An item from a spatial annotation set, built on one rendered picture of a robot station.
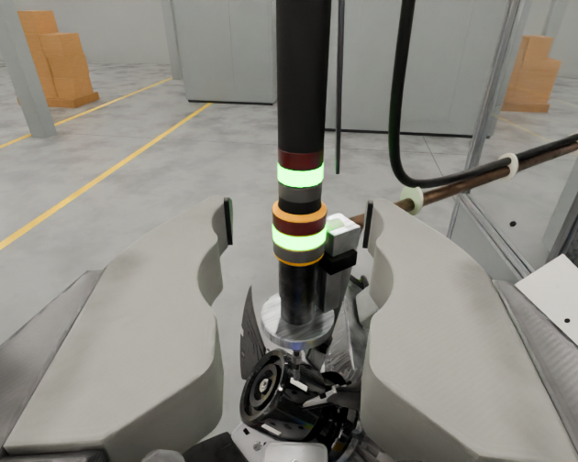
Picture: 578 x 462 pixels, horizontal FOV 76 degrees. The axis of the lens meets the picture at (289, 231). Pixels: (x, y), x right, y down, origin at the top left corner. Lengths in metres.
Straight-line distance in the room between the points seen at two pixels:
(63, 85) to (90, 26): 6.57
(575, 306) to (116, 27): 14.31
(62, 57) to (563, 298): 8.31
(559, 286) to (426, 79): 5.35
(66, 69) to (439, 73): 6.51
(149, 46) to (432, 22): 10.07
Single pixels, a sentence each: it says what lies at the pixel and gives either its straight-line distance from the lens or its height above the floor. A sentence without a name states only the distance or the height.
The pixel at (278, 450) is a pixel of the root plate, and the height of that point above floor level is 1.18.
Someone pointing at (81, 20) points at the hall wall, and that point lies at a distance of 15.17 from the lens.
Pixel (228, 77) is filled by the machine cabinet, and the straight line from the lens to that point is 7.79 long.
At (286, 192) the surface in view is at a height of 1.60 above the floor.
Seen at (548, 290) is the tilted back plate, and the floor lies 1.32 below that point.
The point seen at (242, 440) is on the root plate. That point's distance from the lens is 0.70.
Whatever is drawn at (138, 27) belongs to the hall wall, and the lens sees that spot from 14.17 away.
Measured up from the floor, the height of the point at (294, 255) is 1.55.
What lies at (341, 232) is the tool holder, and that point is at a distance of 0.32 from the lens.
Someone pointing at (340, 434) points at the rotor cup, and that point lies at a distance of 0.61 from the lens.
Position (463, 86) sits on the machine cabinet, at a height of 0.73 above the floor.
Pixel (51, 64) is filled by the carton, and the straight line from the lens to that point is 8.71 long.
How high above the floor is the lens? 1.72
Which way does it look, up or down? 32 degrees down
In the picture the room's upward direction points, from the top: straight up
